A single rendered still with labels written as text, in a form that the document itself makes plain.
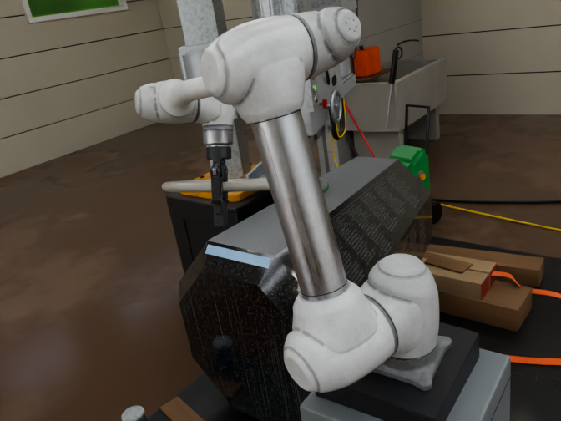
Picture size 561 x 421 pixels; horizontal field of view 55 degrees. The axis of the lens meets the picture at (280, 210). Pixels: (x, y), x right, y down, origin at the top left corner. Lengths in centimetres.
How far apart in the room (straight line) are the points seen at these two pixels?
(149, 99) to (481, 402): 111
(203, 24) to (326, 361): 219
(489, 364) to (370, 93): 395
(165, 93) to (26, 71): 702
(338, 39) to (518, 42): 598
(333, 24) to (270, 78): 16
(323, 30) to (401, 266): 53
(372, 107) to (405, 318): 412
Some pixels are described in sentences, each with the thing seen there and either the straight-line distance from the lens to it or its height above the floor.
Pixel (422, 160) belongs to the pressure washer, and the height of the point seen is 51.
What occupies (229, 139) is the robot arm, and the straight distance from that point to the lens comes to 158.
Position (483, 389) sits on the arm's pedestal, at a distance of 143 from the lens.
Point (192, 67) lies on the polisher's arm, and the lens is 293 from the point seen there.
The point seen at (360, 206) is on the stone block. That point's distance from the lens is 240.
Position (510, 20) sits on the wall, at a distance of 698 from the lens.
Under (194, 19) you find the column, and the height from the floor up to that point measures 168.
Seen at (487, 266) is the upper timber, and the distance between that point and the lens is 308.
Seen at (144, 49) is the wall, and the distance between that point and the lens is 967.
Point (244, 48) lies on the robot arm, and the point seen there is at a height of 166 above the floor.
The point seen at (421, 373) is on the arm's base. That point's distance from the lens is 133.
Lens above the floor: 173
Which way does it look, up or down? 22 degrees down
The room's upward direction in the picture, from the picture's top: 9 degrees counter-clockwise
